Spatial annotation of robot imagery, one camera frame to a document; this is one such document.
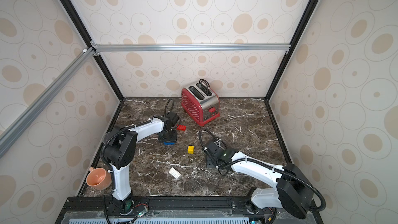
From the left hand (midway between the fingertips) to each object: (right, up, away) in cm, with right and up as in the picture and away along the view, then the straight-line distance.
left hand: (175, 139), depth 96 cm
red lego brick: (+3, +7, +5) cm, 9 cm away
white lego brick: (+2, -16, -13) cm, 20 cm away
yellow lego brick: (+10, -5, -6) cm, 13 cm away
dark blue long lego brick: (-3, -2, -2) cm, 5 cm away
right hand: (+24, -9, -12) cm, 28 cm away
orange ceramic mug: (-38, -18, -15) cm, 44 cm away
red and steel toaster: (+16, +23, -3) cm, 28 cm away
